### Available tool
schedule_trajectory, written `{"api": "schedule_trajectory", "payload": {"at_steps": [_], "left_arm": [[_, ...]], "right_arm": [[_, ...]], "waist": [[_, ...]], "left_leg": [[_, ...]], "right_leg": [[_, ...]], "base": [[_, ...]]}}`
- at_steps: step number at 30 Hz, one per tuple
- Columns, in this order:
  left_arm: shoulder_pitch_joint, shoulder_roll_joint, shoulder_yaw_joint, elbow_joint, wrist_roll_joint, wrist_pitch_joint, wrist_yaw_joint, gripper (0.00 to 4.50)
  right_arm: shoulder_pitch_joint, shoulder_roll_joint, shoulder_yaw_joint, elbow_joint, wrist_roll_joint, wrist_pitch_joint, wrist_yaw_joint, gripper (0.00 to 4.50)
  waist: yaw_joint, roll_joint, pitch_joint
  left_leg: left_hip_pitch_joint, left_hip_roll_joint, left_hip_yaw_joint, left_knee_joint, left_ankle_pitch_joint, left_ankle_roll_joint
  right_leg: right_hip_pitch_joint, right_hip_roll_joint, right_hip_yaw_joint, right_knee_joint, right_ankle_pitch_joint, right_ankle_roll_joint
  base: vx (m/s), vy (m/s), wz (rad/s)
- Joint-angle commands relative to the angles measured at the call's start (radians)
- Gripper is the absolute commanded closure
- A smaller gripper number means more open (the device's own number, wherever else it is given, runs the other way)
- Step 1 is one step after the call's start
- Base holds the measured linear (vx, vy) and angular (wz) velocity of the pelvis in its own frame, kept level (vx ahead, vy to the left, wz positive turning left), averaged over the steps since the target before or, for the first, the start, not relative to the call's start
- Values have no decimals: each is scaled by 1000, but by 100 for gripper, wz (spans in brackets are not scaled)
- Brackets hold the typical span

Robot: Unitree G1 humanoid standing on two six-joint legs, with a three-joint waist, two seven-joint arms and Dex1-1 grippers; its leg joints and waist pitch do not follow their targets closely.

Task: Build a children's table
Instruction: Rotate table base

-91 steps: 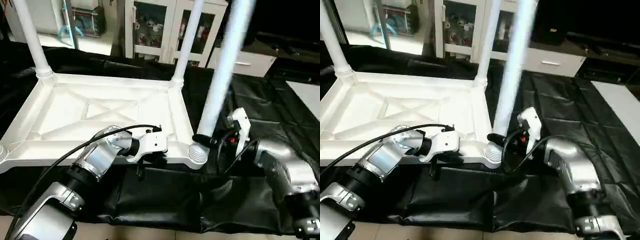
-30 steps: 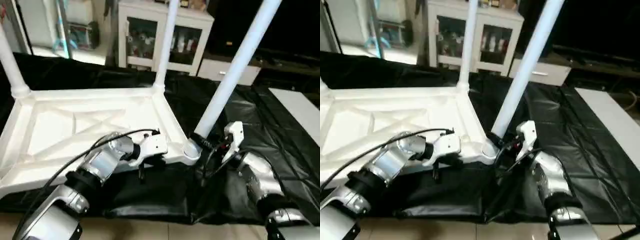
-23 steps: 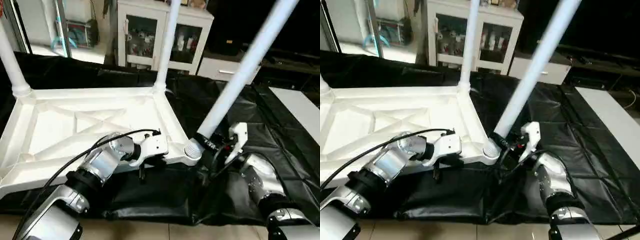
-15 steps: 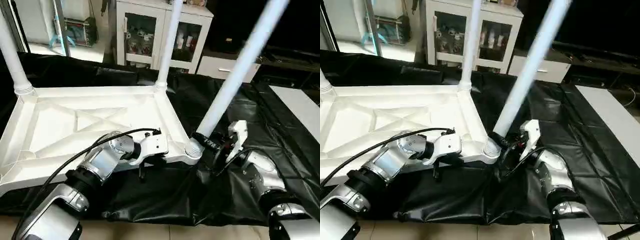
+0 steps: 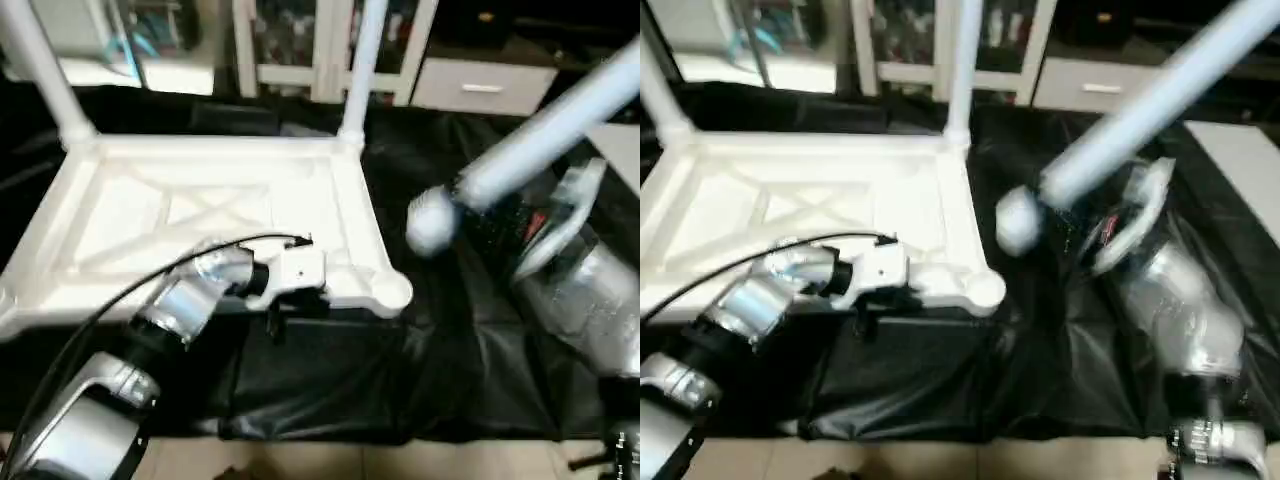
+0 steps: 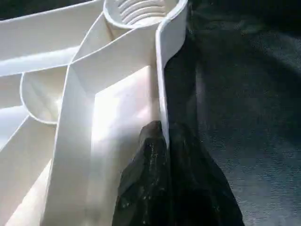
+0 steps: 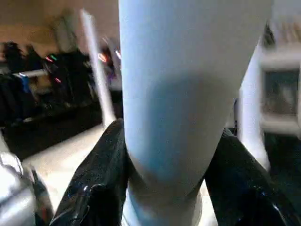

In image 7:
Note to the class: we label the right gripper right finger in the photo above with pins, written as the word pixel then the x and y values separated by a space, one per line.
pixel 249 193

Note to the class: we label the white glass-door cabinet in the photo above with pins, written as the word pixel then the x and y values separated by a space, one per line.
pixel 282 89

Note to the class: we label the white plastic table top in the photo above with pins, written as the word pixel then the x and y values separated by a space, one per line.
pixel 61 160

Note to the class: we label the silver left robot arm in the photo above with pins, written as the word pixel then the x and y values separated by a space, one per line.
pixel 16 193

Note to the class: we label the black work mat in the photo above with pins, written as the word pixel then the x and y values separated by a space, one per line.
pixel 47 132

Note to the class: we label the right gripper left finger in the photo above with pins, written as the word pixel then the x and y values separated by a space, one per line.
pixel 99 188

